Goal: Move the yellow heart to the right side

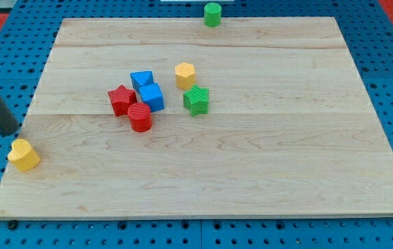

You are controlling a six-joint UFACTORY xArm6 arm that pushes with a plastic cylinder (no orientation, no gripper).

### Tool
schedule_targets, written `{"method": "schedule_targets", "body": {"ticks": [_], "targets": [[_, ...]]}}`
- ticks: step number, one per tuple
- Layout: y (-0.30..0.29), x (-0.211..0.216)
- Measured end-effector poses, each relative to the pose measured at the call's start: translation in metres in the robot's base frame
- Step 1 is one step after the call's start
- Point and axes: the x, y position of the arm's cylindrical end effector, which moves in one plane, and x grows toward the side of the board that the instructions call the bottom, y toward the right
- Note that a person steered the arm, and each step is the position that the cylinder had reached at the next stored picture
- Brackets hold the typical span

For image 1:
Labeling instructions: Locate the yellow hexagon block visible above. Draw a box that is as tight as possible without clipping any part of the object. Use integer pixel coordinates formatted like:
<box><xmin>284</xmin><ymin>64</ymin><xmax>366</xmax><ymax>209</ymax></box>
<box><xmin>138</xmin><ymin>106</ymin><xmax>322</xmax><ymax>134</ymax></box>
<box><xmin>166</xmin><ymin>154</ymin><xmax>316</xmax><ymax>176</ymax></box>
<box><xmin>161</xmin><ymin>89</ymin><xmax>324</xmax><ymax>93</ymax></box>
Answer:
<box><xmin>175</xmin><ymin>62</ymin><xmax>196</xmax><ymax>90</ymax></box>

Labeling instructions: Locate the light wooden board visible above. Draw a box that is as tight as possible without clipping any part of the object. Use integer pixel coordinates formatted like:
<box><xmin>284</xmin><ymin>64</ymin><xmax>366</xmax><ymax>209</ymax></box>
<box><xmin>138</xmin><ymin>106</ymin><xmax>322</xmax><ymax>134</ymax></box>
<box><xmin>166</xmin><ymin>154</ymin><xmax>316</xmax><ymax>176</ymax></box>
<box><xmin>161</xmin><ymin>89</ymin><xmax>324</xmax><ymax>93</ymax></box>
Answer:
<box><xmin>0</xmin><ymin>17</ymin><xmax>393</xmax><ymax>221</ymax></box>

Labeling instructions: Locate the blue triangle block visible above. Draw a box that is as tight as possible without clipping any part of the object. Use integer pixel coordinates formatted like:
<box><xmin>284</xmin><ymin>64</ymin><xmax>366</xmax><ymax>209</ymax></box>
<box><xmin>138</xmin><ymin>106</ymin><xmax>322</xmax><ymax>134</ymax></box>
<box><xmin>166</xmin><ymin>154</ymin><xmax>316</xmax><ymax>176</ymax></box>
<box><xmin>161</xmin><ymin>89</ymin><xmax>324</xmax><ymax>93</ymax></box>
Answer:
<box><xmin>130</xmin><ymin>71</ymin><xmax>154</xmax><ymax>92</ymax></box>

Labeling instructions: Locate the green star block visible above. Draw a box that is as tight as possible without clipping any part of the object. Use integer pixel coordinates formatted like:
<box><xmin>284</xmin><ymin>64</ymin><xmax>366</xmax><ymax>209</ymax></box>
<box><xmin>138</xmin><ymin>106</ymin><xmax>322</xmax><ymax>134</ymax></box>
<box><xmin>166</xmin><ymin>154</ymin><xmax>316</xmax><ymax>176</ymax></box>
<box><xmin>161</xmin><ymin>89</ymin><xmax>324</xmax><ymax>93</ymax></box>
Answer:
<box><xmin>183</xmin><ymin>84</ymin><xmax>210</xmax><ymax>116</ymax></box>

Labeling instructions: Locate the blue cube block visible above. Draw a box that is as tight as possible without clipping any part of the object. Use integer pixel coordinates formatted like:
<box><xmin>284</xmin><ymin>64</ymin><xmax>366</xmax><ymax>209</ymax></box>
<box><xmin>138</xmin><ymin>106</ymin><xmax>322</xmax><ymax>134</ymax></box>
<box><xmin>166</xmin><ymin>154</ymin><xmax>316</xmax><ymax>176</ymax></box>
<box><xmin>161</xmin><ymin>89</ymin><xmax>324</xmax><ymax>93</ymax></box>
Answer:
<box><xmin>139</xmin><ymin>83</ymin><xmax>164</xmax><ymax>112</ymax></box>

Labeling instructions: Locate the green cylinder block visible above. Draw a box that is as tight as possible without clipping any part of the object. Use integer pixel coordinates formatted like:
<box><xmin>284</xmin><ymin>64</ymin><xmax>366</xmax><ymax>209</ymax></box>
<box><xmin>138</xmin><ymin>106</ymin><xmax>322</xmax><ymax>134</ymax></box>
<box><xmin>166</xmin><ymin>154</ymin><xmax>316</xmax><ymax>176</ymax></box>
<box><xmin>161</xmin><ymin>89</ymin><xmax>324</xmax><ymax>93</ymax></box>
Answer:
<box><xmin>203</xmin><ymin>3</ymin><xmax>222</xmax><ymax>27</ymax></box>

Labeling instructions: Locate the red cylinder block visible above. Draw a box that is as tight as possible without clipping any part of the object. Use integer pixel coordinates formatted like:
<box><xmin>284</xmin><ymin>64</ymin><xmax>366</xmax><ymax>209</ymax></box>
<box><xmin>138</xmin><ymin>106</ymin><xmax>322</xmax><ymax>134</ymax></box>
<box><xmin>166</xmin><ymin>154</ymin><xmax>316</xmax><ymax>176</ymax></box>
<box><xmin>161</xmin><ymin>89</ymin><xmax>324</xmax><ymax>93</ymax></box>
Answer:
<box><xmin>127</xmin><ymin>102</ymin><xmax>153</xmax><ymax>132</ymax></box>

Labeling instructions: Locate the yellow heart block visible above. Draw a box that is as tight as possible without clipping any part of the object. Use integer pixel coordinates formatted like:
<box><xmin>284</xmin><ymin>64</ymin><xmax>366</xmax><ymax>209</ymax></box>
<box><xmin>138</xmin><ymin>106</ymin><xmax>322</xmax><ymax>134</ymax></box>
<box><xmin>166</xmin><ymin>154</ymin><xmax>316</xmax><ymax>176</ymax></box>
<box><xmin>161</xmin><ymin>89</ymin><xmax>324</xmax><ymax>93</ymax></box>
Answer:
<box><xmin>8</xmin><ymin>138</ymin><xmax>41</xmax><ymax>172</ymax></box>

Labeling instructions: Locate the red star block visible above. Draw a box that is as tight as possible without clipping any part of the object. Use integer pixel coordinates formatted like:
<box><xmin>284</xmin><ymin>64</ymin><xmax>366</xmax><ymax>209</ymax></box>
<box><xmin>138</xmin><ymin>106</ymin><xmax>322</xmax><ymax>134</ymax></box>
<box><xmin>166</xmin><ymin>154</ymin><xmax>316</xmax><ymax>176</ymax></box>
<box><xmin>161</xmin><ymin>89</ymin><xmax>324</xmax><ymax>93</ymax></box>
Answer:
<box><xmin>107</xmin><ymin>84</ymin><xmax>137</xmax><ymax>117</ymax></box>

